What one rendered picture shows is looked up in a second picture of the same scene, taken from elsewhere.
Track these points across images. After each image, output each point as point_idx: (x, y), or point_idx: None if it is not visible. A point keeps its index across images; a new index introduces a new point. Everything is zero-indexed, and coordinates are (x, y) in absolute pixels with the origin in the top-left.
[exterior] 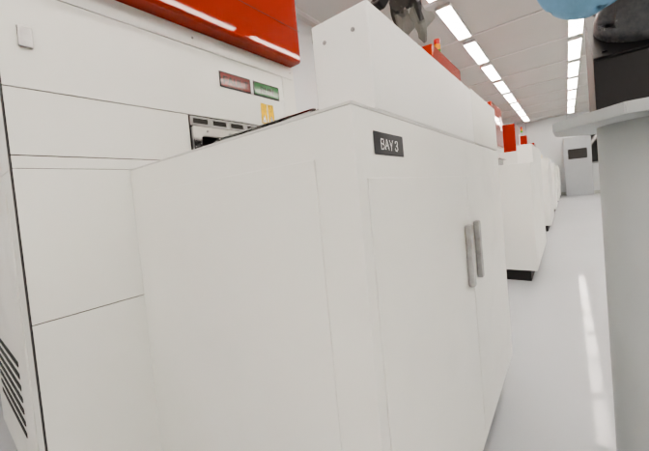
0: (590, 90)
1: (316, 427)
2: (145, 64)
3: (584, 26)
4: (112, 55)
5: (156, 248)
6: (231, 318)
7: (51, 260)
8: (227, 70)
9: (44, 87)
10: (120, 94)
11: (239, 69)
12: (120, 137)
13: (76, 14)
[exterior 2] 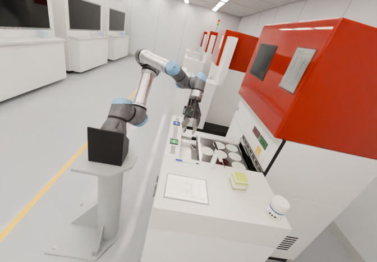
0: (124, 152)
1: None
2: (244, 118)
3: (124, 136)
4: (242, 114)
5: None
6: None
7: None
8: (256, 127)
9: (235, 118)
10: (239, 123)
11: (260, 128)
12: (235, 131)
13: (243, 105)
